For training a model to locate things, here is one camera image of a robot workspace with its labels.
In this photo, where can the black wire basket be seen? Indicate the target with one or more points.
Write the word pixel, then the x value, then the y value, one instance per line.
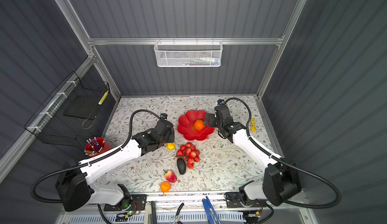
pixel 74 116

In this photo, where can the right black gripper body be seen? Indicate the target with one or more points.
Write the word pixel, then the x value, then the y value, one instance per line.
pixel 213 121

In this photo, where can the red pen cup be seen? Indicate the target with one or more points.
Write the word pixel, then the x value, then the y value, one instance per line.
pixel 96 146

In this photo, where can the dark fake avocado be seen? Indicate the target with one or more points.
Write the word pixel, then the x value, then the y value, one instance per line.
pixel 181 165

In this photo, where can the yellow fake banana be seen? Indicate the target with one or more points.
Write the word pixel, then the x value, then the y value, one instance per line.
pixel 170 146

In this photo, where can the yellow item in black basket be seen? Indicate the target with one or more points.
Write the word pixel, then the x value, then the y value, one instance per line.
pixel 102 99

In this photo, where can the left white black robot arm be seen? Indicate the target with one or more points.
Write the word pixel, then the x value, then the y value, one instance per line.
pixel 78 187

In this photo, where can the small orange fake tangerine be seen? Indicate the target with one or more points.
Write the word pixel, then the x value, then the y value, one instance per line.
pixel 165 187

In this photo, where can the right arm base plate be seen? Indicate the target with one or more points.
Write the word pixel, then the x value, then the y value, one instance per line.
pixel 240 200

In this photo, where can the black pliers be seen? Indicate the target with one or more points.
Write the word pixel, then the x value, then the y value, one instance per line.
pixel 177 215

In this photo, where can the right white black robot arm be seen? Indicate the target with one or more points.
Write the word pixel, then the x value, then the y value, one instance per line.
pixel 280 182

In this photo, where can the red fake grape bunch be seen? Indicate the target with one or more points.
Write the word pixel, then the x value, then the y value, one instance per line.
pixel 189 153

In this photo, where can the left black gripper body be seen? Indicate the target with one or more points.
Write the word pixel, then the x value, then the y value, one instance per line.
pixel 171 139

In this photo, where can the orange fake bell pepper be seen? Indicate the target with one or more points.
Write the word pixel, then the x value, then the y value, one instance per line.
pixel 198 125

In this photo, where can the red flower-shaped fruit bowl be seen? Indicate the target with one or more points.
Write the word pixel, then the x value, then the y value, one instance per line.
pixel 191 126

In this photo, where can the blue tool handle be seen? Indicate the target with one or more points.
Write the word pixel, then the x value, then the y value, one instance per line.
pixel 210 212

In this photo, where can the red fake strawberry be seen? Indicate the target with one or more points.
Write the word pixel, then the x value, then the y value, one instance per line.
pixel 170 176

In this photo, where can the yellow marker on table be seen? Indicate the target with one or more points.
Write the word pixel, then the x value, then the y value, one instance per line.
pixel 252 124

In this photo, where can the white wire mesh basket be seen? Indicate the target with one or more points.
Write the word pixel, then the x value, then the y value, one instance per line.
pixel 188 55

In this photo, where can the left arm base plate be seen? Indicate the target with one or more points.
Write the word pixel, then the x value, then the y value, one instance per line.
pixel 133 203

